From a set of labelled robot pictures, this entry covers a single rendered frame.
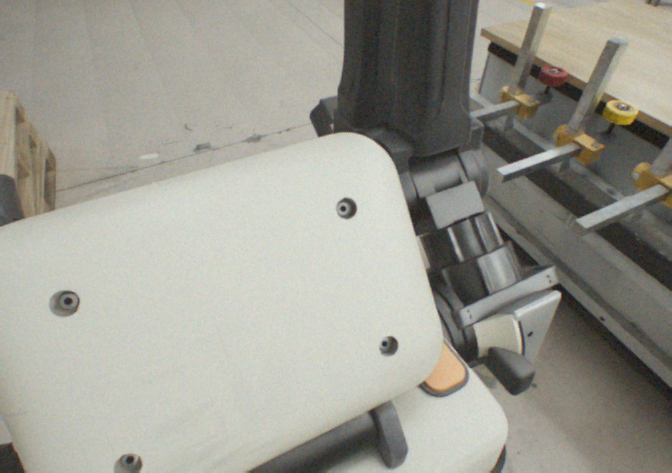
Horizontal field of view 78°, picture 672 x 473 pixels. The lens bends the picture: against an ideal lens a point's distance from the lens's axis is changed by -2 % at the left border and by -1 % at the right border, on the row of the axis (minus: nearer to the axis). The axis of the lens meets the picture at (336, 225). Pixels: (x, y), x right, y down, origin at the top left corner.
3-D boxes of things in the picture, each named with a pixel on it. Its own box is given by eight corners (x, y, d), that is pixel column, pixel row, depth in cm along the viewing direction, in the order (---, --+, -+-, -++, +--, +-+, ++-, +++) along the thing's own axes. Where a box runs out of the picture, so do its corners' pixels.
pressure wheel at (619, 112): (592, 129, 128) (610, 95, 120) (620, 137, 125) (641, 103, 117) (588, 142, 123) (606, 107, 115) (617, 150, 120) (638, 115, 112)
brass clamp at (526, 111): (522, 120, 133) (527, 106, 130) (494, 101, 142) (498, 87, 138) (536, 116, 135) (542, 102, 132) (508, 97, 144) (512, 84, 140)
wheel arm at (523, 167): (500, 186, 112) (505, 174, 109) (492, 179, 114) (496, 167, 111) (611, 146, 125) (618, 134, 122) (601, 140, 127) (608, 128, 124)
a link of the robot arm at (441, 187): (444, 246, 36) (492, 227, 38) (402, 139, 37) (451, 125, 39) (401, 256, 45) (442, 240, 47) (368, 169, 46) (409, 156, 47)
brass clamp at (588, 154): (584, 166, 119) (591, 151, 115) (548, 141, 127) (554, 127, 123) (599, 160, 120) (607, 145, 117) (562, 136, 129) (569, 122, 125)
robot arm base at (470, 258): (458, 332, 33) (566, 279, 37) (422, 238, 34) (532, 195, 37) (411, 325, 42) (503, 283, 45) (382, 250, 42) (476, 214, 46)
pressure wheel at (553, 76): (524, 99, 141) (536, 67, 133) (541, 94, 144) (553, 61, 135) (543, 110, 136) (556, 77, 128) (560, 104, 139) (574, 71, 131)
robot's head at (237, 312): (477, 380, 22) (400, 108, 21) (42, 615, 16) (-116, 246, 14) (371, 320, 36) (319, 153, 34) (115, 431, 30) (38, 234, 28)
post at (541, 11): (497, 147, 150) (544, 5, 115) (490, 142, 152) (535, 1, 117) (504, 145, 151) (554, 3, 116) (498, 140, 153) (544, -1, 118)
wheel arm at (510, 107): (445, 136, 127) (448, 124, 124) (438, 130, 129) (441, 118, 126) (549, 105, 140) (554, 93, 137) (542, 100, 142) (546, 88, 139)
